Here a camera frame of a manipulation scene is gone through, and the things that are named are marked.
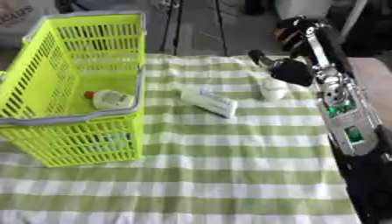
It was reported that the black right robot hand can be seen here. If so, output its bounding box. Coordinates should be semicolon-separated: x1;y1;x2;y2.
246;16;355;88

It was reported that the small white plastic bottle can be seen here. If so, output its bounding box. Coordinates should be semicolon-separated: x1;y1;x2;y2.
258;76;291;102

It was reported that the white flat tube package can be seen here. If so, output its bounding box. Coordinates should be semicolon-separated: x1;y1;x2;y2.
178;87;241;119

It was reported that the black tripod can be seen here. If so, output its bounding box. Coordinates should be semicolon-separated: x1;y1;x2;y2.
157;0;232;57

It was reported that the white bottle with orange cap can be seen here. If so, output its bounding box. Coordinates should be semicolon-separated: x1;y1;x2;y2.
82;88;138;111

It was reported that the lime green plastic basket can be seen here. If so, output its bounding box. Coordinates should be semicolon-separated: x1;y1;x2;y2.
0;10;149;169

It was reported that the white printed sack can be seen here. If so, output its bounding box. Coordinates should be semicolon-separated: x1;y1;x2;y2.
0;0;61;32

